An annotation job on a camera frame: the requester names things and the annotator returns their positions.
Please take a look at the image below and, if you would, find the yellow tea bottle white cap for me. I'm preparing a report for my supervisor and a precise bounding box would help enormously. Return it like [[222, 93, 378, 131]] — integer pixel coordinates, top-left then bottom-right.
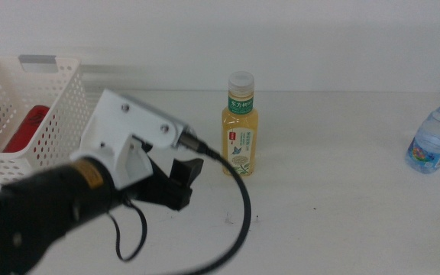
[[222, 70, 260, 177]]

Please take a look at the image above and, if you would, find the clear water bottle blue cap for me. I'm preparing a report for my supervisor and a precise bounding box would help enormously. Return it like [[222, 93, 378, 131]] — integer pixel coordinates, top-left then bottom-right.
[[404, 92, 440, 175]]

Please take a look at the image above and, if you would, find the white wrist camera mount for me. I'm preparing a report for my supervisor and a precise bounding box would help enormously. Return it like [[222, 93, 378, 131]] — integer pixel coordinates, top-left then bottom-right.
[[69, 89, 190, 191]]

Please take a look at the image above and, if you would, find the white perforated plastic basket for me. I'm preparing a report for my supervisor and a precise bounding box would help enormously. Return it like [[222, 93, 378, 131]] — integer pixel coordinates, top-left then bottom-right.
[[0, 56, 91, 190]]

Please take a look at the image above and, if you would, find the red soda can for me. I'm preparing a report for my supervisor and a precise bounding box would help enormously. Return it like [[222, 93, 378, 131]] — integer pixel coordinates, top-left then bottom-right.
[[2, 105, 51, 154]]

